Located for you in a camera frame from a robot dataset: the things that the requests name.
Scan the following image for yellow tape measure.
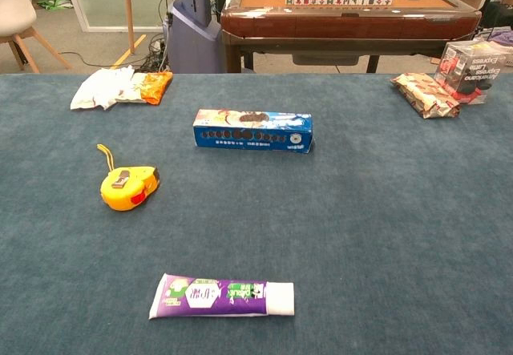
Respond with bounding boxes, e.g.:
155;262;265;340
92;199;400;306
96;143;161;212

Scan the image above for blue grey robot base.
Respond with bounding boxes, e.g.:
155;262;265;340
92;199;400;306
164;0;225;75

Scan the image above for blue cookie box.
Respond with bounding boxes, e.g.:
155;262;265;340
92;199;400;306
192;108;314;155

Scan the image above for purple white toothpaste tube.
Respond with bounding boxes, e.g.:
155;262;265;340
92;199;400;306
148;272;296;321

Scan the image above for brown mahjong table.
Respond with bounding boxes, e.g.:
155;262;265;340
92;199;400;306
220;0;482;75

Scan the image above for white orange snack bag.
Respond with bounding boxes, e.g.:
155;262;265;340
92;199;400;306
70;65;174;111

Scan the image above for beige red patterned snack pack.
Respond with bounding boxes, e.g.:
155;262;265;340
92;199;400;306
390;72;462;120

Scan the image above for wooden pole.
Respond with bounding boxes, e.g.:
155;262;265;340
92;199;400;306
122;0;136;54

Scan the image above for clear plastic coffee box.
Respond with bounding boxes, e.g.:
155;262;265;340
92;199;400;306
434;40;507;105

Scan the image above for purple cloth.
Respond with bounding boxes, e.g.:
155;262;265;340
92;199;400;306
487;27;513;47

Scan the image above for white chair wooden legs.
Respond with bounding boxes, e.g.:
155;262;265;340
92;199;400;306
0;0;73;75

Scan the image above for black cable bundle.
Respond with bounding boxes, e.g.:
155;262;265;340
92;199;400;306
135;30;172;74

